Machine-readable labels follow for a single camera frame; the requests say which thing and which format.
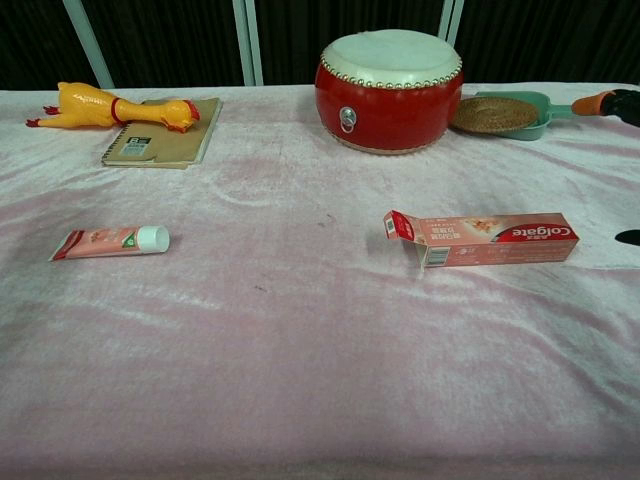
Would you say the pink red Colgate toothpaste box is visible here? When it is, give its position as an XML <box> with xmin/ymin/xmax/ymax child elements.
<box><xmin>383</xmin><ymin>209</ymin><xmax>581</xmax><ymax>272</ymax></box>

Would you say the small white pink bottle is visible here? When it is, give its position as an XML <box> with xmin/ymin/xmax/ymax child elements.
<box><xmin>48</xmin><ymin>225</ymin><xmax>171</xmax><ymax>263</ymax></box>

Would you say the orange and black object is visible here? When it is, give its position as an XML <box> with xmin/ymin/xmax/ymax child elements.
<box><xmin>571</xmin><ymin>88</ymin><xmax>640</xmax><ymax>129</ymax></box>

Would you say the mint green plastic dustpan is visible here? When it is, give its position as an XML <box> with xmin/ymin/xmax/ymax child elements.
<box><xmin>472</xmin><ymin>90</ymin><xmax>584</xmax><ymax>142</ymax></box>

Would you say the round woven rattan coaster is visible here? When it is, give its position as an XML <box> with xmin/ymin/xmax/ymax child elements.
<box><xmin>451</xmin><ymin>96</ymin><xmax>539</xmax><ymax>134</ymax></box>

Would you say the red drum white skin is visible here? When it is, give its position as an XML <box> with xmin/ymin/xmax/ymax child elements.
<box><xmin>314</xmin><ymin>28</ymin><xmax>464</xmax><ymax>155</ymax></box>

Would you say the pink plush tablecloth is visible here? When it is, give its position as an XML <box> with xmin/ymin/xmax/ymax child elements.
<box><xmin>0</xmin><ymin>82</ymin><xmax>640</xmax><ymax>480</ymax></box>

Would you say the brown spiral notebook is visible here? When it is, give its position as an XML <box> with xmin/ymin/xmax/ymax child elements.
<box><xmin>101</xmin><ymin>97</ymin><xmax>224</xmax><ymax>170</ymax></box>

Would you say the yellow rubber chicken toy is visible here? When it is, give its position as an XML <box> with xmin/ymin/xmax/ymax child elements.
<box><xmin>25</xmin><ymin>81</ymin><xmax>202</xmax><ymax>134</ymax></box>

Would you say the white frame post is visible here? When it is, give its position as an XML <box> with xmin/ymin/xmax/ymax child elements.
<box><xmin>62</xmin><ymin>0</ymin><xmax>116</xmax><ymax>90</ymax></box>
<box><xmin>231</xmin><ymin>0</ymin><xmax>265</xmax><ymax>87</ymax></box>
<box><xmin>441</xmin><ymin>0</ymin><xmax>465</xmax><ymax>46</ymax></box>

